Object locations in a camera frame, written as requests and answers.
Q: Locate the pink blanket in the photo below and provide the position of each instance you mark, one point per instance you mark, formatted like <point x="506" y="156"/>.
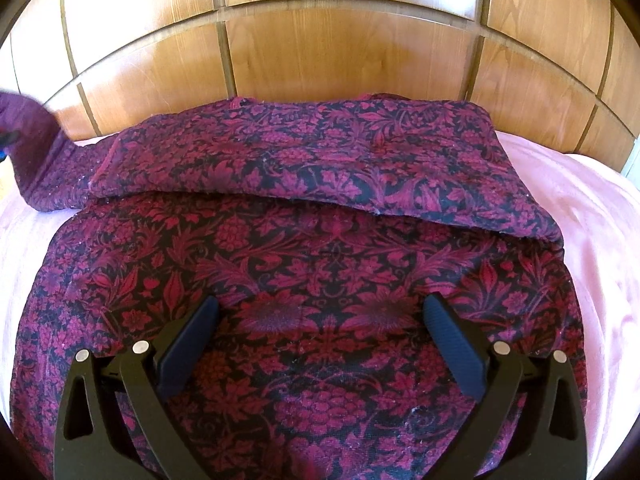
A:
<point x="590" y="220"/>

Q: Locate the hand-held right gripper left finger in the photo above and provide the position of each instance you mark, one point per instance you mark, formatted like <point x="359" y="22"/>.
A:
<point x="190" y="347"/>

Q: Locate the dark red patterned sweater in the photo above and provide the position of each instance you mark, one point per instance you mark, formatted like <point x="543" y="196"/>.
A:
<point x="320" y="270"/>

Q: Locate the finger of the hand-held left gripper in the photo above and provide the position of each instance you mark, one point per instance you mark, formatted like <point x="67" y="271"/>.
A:
<point x="6" y="146"/>

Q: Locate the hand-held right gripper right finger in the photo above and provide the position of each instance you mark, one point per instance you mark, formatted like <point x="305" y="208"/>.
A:
<point x="452" y="345"/>

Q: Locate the wooden headboard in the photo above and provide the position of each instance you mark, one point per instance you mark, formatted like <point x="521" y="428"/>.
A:
<point x="320" y="60"/>

